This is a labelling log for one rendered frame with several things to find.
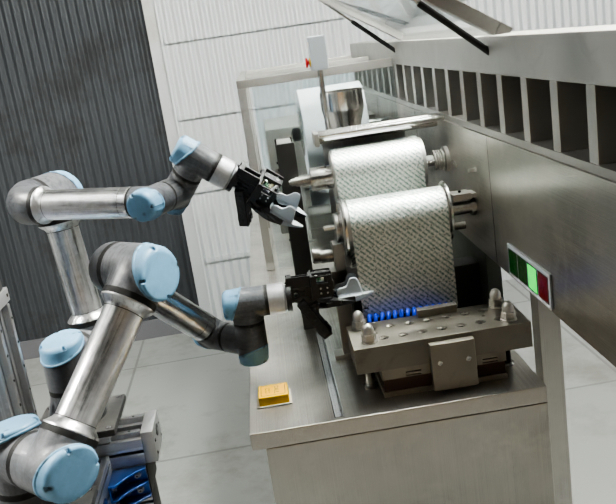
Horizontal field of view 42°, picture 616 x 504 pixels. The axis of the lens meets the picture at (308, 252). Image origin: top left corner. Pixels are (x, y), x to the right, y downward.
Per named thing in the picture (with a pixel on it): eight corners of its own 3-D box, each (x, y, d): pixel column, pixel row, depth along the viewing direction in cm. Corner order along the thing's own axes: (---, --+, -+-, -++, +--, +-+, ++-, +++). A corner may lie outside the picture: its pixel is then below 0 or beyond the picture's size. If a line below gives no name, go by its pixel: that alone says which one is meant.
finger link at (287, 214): (307, 221, 194) (275, 199, 193) (296, 236, 197) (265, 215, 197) (311, 214, 196) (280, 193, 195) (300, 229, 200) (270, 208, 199)
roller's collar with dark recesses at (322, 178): (311, 189, 222) (308, 166, 220) (332, 185, 222) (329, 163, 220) (313, 193, 215) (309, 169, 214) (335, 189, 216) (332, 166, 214)
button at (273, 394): (259, 395, 192) (258, 386, 191) (288, 390, 192) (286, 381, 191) (260, 407, 185) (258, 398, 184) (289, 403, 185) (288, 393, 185)
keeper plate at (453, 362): (432, 388, 180) (427, 342, 177) (476, 380, 180) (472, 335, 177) (435, 392, 177) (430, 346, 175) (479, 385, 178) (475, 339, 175)
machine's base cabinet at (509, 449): (280, 367, 439) (255, 216, 418) (395, 348, 441) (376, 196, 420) (318, 762, 196) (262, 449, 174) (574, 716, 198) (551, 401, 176)
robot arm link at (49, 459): (43, 496, 161) (149, 256, 179) (87, 516, 152) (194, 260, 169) (-6, 481, 153) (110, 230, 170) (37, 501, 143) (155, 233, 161)
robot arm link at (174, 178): (141, 205, 195) (160, 169, 190) (165, 195, 205) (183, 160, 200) (166, 224, 194) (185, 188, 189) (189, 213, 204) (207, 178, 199)
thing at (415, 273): (363, 321, 196) (354, 249, 191) (457, 305, 197) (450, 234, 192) (364, 321, 196) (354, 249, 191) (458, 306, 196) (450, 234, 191)
